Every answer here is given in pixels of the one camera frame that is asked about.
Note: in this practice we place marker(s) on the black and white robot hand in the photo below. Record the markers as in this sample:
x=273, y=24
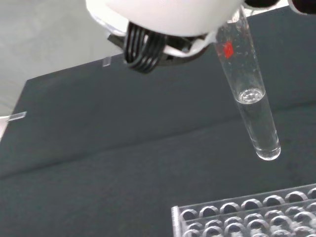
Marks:
x=160, y=17

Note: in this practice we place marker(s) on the clear plastic test tube rack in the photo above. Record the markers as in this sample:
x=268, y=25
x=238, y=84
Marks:
x=247, y=217

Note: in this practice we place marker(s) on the clear tape strip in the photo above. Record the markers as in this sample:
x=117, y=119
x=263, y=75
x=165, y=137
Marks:
x=17, y=116
x=106, y=61

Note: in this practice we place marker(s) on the black bench cloth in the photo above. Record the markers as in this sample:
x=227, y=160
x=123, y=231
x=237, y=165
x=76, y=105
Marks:
x=98, y=148

